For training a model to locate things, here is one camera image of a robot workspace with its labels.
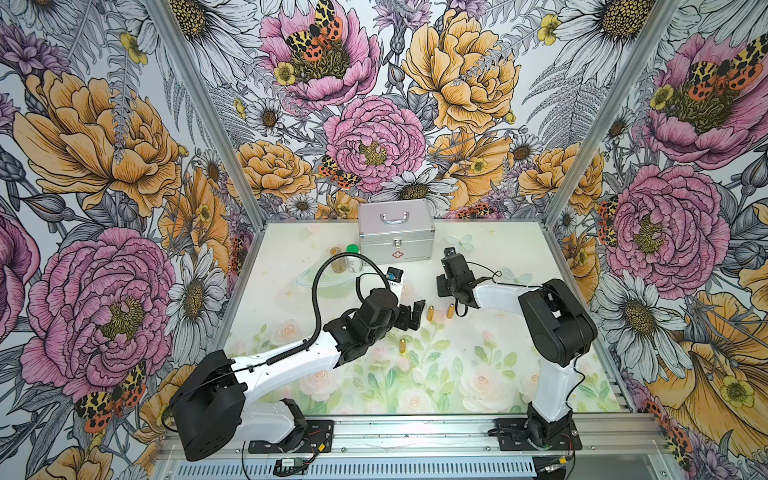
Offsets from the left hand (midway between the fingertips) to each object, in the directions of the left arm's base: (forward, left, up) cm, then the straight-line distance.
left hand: (406, 304), depth 81 cm
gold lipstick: (+4, -8, -12) cm, 15 cm away
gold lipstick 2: (+4, -14, -11) cm, 19 cm away
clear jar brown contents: (+23, +21, -12) cm, 33 cm away
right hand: (+15, -15, -14) cm, 25 cm away
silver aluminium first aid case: (+31, +3, -4) cm, 31 cm away
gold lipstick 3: (-6, +1, -13) cm, 14 cm away
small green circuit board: (-33, +29, -17) cm, 47 cm away
